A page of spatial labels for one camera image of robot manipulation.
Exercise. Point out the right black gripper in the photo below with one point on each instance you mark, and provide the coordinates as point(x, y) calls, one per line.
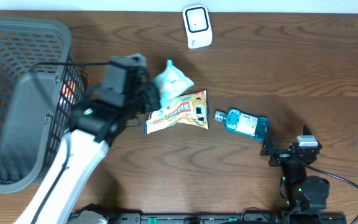
point(268, 149)

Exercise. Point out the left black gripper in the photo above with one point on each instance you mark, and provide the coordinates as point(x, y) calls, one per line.
point(149, 89)

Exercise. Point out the teal wet wipes pack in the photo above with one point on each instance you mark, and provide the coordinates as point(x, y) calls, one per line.
point(171, 83)

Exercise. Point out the teal mouthwash bottle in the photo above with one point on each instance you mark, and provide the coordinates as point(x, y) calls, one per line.
point(246, 124)

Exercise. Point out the yellow snack bag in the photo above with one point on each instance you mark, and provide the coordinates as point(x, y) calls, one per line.
point(187, 109)

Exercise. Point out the small orange box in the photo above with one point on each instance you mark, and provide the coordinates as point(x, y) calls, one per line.
point(68, 92)

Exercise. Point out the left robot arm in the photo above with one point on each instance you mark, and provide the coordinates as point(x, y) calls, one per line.
point(93, 125)

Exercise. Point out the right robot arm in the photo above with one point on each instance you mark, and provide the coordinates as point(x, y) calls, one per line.
point(304, 193)

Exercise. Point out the white barcode scanner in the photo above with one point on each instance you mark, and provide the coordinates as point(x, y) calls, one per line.
point(197, 26)

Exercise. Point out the grey plastic mesh basket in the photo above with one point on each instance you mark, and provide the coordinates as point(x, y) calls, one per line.
point(35, 61)

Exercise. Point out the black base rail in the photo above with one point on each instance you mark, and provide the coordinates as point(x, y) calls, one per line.
point(89, 217)

